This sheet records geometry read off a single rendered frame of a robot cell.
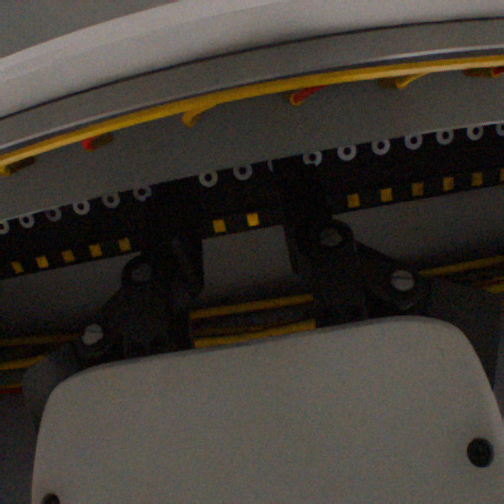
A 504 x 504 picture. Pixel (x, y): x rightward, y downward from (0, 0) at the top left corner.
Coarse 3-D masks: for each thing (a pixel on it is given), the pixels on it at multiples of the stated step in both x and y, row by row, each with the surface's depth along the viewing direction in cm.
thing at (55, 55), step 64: (0, 0) 3; (64, 0) 3; (128, 0) 3; (192, 0) 3; (256, 0) 3; (320, 0) 3; (384, 0) 4; (448, 0) 4; (0, 64) 3; (64, 64) 4; (128, 64) 5
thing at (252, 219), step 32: (352, 160) 23; (384, 160) 23; (416, 160) 23; (448, 160) 23; (480, 160) 23; (128, 192) 23; (224, 192) 23; (256, 192) 23; (352, 192) 23; (384, 192) 23; (416, 192) 23; (448, 192) 23; (64, 224) 24; (96, 224) 24; (128, 224) 24; (224, 224) 24; (256, 224) 24; (0, 256) 25; (32, 256) 25; (64, 256) 25; (96, 256) 25
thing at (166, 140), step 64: (384, 64) 8; (448, 64) 6; (128, 128) 8; (192, 128) 8; (256, 128) 8; (320, 128) 8; (384, 128) 8; (448, 128) 8; (0, 192) 9; (64, 192) 9
